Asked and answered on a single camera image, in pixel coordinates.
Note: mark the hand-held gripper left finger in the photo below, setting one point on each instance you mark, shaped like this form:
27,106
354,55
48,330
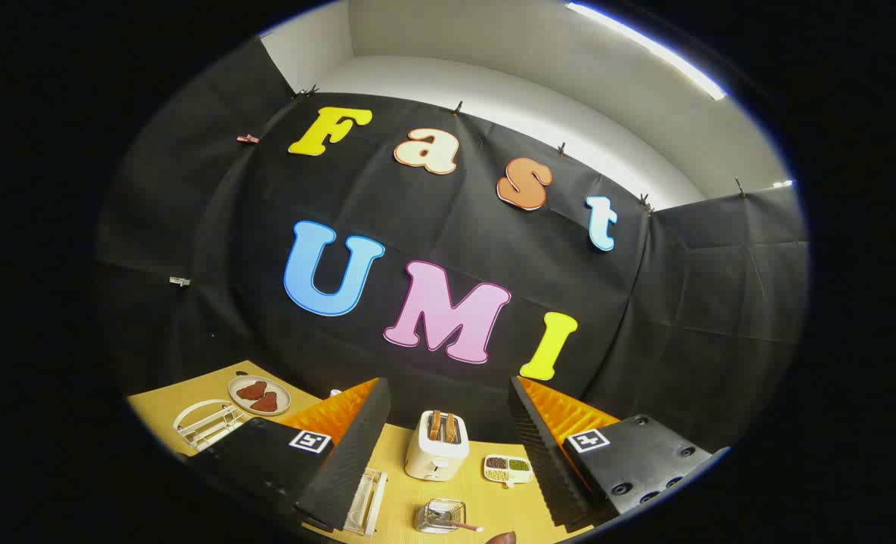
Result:
350,468

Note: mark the white divided snack dish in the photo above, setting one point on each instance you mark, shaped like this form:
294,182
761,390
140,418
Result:
507,470

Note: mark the toasted bread slice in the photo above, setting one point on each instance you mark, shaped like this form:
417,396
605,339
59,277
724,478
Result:
452,428
435,424

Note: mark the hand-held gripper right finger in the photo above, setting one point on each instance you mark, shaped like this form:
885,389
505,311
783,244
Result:
542,461

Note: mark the red meat slice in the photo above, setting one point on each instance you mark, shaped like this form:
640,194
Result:
265,403
251,390

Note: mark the white toaster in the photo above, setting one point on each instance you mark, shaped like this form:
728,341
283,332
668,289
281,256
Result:
433,457

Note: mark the small grey plate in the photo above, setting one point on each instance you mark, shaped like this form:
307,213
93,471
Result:
238,404

